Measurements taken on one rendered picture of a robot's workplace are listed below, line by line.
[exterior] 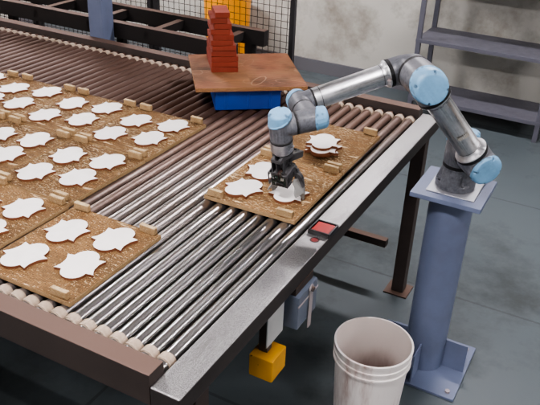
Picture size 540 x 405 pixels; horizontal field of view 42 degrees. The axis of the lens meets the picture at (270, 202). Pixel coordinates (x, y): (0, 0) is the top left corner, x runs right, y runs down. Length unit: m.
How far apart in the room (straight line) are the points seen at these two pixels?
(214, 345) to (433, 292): 1.34
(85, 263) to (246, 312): 0.50
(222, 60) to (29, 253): 1.52
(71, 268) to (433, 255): 1.45
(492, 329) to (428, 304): 0.63
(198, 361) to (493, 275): 2.44
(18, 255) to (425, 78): 1.34
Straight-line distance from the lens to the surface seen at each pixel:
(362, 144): 2.91
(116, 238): 2.21
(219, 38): 3.30
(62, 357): 1.88
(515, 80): 6.20
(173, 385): 1.72
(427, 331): 3.08
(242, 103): 3.21
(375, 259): 3.89
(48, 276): 2.09
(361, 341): 2.91
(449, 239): 2.83
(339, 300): 3.55
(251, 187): 2.48
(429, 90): 2.31
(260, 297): 1.99
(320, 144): 2.76
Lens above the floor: 2.09
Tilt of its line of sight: 29 degrees down
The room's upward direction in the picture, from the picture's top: 3 degrees clockwise
